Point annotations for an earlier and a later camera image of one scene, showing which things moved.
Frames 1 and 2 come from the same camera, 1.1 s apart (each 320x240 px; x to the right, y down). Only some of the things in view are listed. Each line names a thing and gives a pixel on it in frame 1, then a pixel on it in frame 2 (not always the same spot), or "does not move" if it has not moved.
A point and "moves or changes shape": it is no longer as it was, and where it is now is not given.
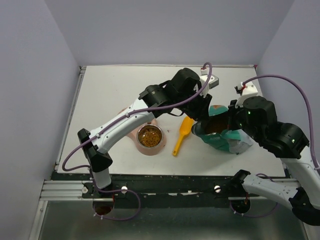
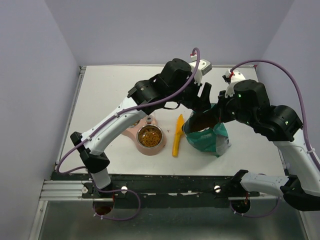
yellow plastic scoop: (185, 124) moves or changes shape
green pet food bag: (215, 130) moves or changes shape
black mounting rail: (152, 187) does not move
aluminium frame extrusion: (63, 190) does not move
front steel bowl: (149, 136) does not move
